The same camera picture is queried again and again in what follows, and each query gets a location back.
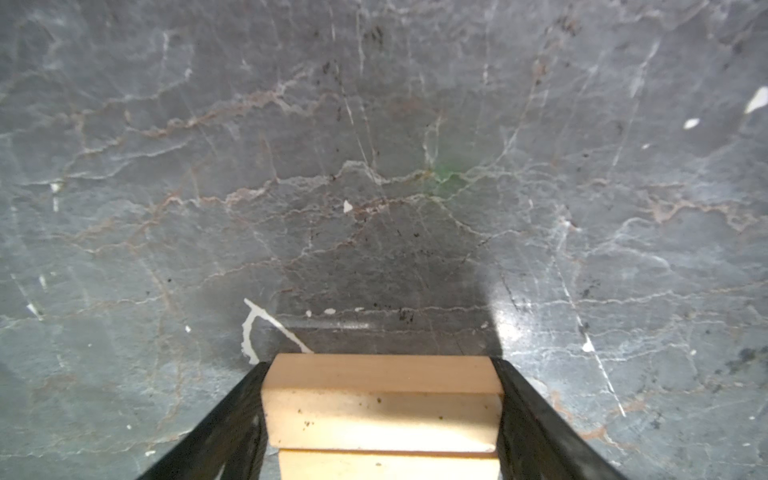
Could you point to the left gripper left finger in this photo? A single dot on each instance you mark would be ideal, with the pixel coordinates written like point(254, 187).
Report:
point(229, 443)

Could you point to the natural wood block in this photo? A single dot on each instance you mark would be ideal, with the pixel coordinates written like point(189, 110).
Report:
point(307, 464)
point(393, 403)

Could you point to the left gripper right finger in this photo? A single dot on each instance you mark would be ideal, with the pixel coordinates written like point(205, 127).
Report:
point(535, 442)

